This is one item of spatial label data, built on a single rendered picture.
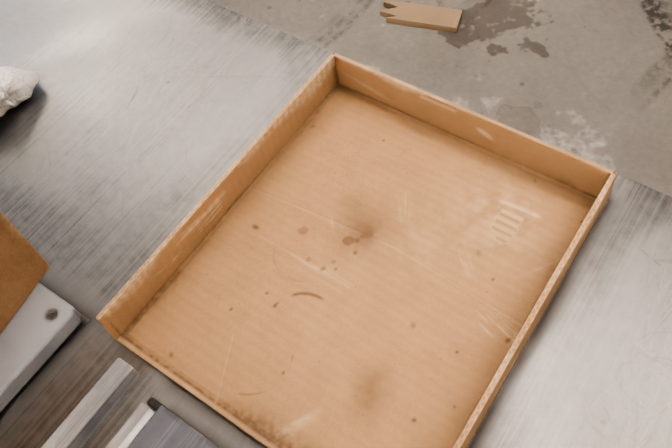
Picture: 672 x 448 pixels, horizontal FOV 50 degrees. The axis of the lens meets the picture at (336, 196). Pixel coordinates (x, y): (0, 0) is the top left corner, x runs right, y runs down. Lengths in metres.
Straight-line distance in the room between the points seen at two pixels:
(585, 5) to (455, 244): 1.51
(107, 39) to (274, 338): 0.38
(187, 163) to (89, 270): 0.12
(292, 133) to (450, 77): 1.20
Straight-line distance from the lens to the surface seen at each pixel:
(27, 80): 0.75
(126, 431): 0.50
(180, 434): 0.48
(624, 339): 0.55
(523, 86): 1.80
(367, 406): 0.51
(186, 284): 0.58
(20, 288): 0.59
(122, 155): 0.67
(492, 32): 1.92
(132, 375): 0.42
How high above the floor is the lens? 1.32
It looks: 56 degrees down
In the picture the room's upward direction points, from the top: 10 degrees counter-clockwise
